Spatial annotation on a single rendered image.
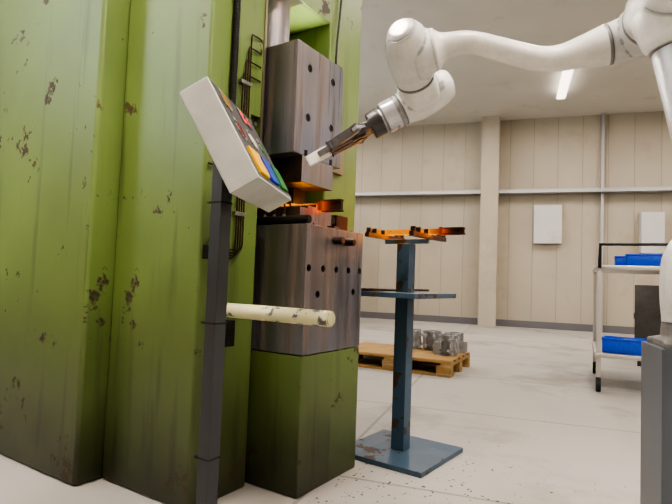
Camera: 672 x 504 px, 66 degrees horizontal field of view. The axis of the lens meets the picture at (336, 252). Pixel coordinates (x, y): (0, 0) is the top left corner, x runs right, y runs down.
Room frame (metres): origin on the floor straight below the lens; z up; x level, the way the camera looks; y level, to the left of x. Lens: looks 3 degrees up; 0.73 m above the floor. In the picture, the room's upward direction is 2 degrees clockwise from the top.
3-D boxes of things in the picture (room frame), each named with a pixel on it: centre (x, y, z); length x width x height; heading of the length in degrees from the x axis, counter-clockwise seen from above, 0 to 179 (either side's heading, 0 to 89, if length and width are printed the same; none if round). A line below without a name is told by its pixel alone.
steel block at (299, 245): (2.06, 0.23, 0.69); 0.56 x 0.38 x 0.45; 57
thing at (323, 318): (1.55, 0.19, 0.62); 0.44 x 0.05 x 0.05; 57
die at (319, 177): (2.01, 0.25, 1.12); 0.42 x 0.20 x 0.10; 57
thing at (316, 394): (2.06, 0.23, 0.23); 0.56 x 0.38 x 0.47; 57
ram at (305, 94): (2.04, 0.23, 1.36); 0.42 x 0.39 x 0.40; 57
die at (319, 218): (2.01, 0.25, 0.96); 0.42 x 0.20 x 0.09; 57
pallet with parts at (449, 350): (4.59, -0.62, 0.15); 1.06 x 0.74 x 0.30; 66
